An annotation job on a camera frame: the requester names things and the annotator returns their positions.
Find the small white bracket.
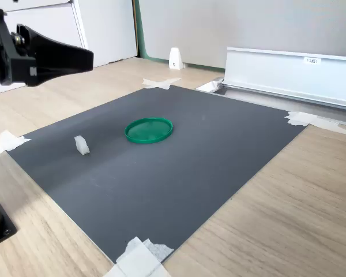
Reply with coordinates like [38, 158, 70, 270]
[168, 47, 185, 70]

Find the silver cable duct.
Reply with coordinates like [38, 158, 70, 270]
[195, 47, 346, 128]

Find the small white plastic terminal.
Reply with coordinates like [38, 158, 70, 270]
[74, 134, 91, 156]

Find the green partition trim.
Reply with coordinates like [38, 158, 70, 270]
[131, 0, 228, 72]

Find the round green lid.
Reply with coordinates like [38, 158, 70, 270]
[124, 117, 174, 145]

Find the dark grey mat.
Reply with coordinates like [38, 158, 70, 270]
[5, 84, 311, 265]

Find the grey partition panel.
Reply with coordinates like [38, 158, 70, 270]
[138, 0, 346, 72]

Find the white cabinet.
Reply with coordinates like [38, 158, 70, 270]
[0, 0, 139, 98]

